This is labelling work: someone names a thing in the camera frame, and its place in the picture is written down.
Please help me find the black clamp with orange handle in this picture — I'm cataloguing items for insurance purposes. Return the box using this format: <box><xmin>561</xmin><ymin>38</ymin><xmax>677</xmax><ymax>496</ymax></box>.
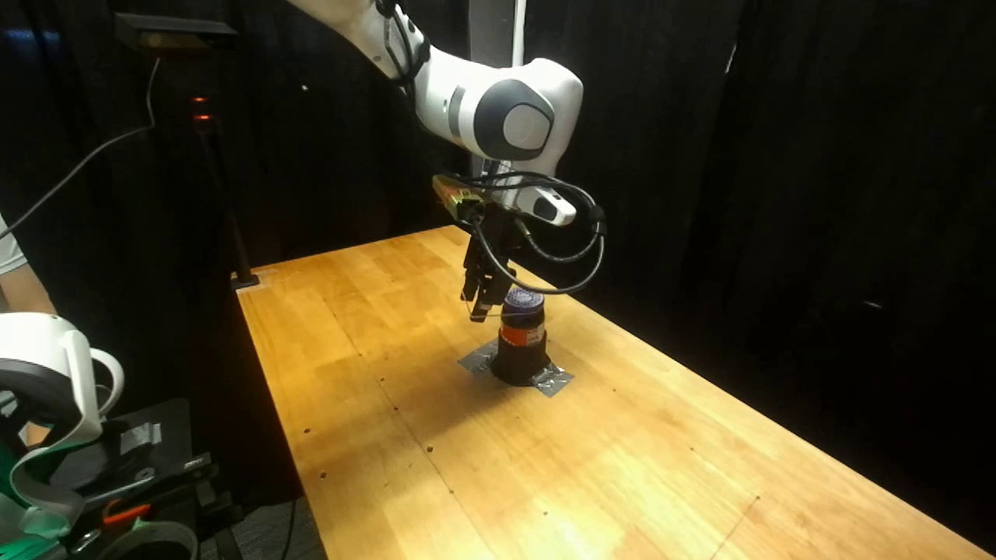
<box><xmin>98</xmin><ymin>498</ymin><xmax>157</xmax><ymax>531</ymax></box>

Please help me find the black looped gripper cable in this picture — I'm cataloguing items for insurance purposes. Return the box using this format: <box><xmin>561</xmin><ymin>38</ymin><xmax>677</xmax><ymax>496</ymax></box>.
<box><xmin>469</xmin><ymin>167</ymin><xmax>609</xmax><ymax>301</ymax></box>

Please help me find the black camera cable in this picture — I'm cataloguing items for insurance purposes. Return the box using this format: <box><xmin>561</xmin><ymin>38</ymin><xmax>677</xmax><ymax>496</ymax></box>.
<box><xmin>0</xmin><ymin>56</ymin><xmax>164</xmax><ymax>246</ymax></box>

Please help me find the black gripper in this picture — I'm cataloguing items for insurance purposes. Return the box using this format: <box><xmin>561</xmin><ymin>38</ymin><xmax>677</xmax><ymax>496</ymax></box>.
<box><xmin>458</xmin><ymin>208</ymin><xmax>530</xmax><ymax>323</ymax></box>

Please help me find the gray tape patch under jar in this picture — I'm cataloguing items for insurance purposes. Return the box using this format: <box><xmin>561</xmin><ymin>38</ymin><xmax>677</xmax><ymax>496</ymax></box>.
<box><xmin>458</xmin><ymin>342</ymin><xmax>575</xmax><ymax>399</ymax></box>

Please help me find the black camera stand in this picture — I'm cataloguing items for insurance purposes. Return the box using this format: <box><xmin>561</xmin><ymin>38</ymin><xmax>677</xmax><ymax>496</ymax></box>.
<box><xmin>110</xmin><ymin>10</ymin><xmax>262</xmax><ymax>294</ymax></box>

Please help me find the beige tape roll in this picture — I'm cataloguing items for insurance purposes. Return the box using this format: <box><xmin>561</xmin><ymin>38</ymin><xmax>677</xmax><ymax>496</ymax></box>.
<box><xmin>98</xmin><ymin>518</ymin><xmax>201</xmax><ymax>560</ymax></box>

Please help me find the tan wrist camera box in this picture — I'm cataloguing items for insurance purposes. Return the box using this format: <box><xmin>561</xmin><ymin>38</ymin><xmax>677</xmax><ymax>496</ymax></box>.
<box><xmin>428</xmin><ymin>172</ymin><xmax>492</xmax><ymax>227</ymax></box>

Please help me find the white vertical pole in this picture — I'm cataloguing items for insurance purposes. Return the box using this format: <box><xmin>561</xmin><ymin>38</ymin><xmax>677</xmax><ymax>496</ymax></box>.
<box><xmin>506</xmin><ymin>0</ymin><xmax>530</xmax><ymax>67</ymax></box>

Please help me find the black curtain backdrop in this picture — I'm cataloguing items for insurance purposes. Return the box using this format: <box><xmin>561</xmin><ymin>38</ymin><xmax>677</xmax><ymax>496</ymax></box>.
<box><xmin>0</xmin><ymin>0</ymin><xmax>996</xmax><ymax>531</ymax></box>

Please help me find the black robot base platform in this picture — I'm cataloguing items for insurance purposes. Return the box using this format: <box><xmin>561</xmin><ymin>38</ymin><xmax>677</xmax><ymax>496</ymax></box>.
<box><xmin>55</xmin><ymin>399</ymin><xmax>246</xmax><ymax>560</ymax></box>

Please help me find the dark jar with white lid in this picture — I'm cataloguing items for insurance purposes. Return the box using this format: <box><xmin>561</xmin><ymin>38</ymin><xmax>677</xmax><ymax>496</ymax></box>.
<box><xmin>495</xmin><ymin>287</ymin><xmax>555</xmax><ymax>386</ymax></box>

